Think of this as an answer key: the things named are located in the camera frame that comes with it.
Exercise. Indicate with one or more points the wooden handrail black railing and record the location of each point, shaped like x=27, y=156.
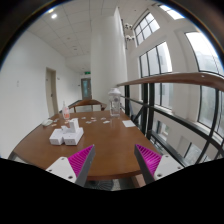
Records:
x=180, y=113

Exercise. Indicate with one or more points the clear spray bottle pink label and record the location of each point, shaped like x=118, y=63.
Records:
x=65, y=111

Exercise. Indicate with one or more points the white charger plug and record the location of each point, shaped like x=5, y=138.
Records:
x=74, y=125

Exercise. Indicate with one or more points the white paper sheet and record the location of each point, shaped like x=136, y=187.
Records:
x=128, y=123

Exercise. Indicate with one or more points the large white pillar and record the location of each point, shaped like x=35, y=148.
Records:
x=108, y=56

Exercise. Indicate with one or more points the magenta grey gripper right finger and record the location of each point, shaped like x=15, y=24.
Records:
x=153, y=165

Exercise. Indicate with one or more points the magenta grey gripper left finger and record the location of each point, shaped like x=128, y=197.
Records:
x=74, y=168

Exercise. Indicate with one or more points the wooden chair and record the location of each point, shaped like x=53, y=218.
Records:
x=87, y=102

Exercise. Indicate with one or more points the clear water bottle white lid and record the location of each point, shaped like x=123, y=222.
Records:
x=114, y=102

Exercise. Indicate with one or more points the grey door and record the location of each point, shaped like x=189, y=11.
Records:
x=86, y=88

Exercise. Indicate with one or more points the white power strip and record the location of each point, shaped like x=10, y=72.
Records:
x=58, y=137

